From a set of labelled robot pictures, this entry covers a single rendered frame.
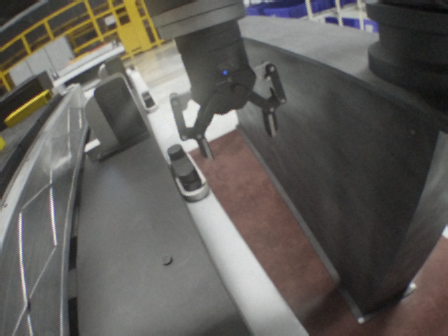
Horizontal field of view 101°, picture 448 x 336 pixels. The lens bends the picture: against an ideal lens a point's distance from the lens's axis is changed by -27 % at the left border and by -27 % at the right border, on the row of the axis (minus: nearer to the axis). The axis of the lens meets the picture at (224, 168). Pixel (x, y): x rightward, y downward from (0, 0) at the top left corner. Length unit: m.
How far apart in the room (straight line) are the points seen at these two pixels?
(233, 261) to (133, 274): 0.11
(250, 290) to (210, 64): 0.24
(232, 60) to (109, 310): 0.29
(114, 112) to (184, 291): 0.36
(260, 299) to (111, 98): 0.41
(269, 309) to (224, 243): 0.10
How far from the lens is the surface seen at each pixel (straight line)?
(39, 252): 0.31
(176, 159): 0.42
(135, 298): 0.27
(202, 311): 0.23
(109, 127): 0.51
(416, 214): 0.56
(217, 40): 0.27
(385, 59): 0.47
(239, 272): 0.28
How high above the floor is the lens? 1.08
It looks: 37 degrees down
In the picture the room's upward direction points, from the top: 20 degrees counter-clockwise
